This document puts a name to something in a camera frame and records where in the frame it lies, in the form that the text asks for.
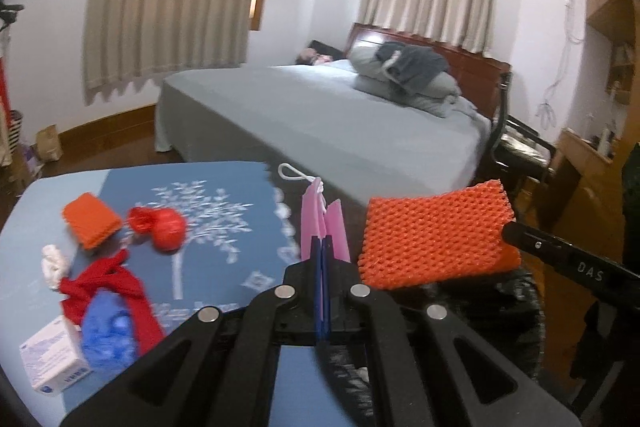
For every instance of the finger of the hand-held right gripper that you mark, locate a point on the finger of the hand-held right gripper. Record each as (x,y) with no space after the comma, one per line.
(530,242)

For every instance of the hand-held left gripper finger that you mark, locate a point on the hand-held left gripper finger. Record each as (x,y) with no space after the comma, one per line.
(317,302)
(327,302)

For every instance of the large orange foam net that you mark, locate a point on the large orange foam net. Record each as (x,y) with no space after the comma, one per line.
(430,232)

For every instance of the red plastic wrapper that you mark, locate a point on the red plastic wrapper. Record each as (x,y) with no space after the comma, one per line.
(167,229)

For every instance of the red ribbon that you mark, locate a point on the red ribbon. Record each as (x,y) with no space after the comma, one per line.
(135,292)

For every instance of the blue plastic glove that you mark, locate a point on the blue plastic glove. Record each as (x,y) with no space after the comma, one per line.
(105,332)

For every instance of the small orange foam net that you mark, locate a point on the small orange foam net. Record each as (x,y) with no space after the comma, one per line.
(90,219)

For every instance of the knotted pale cloth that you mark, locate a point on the knotted pale cloth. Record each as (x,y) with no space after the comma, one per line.
(54,267)

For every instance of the small white cardboard box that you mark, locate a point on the small white cardboard box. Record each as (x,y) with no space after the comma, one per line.
(50,357)

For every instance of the black chair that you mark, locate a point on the black chair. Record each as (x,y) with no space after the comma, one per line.
(520,147)

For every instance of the wooden desk with shelves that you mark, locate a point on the wooden desk with shelves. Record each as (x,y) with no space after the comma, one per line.
(585,157)

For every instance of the large grey pillow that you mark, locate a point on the large grey pillow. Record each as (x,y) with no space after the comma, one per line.
(430,94)

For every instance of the bed with grey sheet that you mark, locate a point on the bed with grey sheet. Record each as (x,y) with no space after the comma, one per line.
(300,122)

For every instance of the wooden headboard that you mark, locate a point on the wooden headboard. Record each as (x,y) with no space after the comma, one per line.
(475,67)

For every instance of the dark grey garment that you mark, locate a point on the dark grey garment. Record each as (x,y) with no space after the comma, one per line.
(420,62)

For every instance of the blue tree print tablecloth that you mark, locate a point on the blue tree print tablecloth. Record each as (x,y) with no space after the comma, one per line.
(125,187)

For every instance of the small grey pillow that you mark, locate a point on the small grey pillow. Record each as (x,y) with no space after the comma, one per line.
(362,59)

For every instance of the dark bag beside bed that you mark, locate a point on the dark bag beside bed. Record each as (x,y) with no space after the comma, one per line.
(320,49)

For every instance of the brown paper bag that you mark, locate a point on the brown paper bag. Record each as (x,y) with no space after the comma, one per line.
(49,147)

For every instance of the striped bag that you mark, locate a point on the striped bag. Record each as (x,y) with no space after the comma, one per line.
(16,132)

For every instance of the garment steamer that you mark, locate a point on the garment steamer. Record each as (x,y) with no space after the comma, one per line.
(11,7)

